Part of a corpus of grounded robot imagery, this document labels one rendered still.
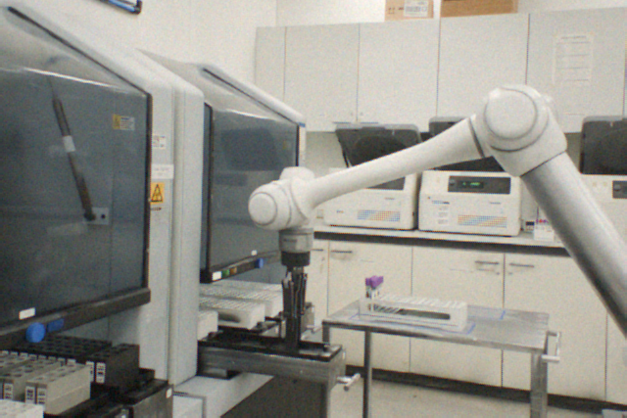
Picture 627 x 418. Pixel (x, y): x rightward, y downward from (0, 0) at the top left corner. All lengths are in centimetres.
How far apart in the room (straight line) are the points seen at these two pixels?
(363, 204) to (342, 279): 48
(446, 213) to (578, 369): 106
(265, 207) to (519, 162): 54
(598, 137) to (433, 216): 102
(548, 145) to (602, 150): 283
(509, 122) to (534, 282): 260
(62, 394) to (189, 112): 68
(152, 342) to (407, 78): 302
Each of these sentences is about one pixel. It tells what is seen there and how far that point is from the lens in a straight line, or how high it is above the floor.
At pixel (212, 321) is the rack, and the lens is 179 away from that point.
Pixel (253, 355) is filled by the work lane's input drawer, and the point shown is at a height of 80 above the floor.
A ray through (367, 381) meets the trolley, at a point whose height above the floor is 52.
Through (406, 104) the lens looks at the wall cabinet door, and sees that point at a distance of 422.
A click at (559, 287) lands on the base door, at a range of 386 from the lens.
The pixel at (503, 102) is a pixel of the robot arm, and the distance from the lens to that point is 133.
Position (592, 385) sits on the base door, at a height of 16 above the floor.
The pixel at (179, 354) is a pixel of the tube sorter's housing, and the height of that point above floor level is 81.
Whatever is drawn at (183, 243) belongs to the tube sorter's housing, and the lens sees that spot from 159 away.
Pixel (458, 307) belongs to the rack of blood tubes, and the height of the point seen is 88.
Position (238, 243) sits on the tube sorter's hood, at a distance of 182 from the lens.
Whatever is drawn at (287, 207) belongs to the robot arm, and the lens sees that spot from 147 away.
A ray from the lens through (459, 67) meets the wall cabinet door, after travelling 419.
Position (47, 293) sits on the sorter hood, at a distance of 123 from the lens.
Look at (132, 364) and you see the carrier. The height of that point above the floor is 85.
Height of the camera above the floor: 126
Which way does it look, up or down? 1 degrees down
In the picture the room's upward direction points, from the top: 2 degrees clockwise
